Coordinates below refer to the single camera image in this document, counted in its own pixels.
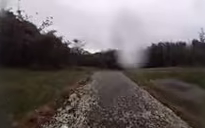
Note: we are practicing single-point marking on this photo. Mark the dark wood of trees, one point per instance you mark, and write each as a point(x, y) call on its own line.
point(26, 46)
point(180, 53)

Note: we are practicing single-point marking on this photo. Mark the grass verge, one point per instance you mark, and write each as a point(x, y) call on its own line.
point(186, 86)
point(20, 90)

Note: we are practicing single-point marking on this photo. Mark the grey asphalt path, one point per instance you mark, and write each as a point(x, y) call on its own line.
point(114, 100)

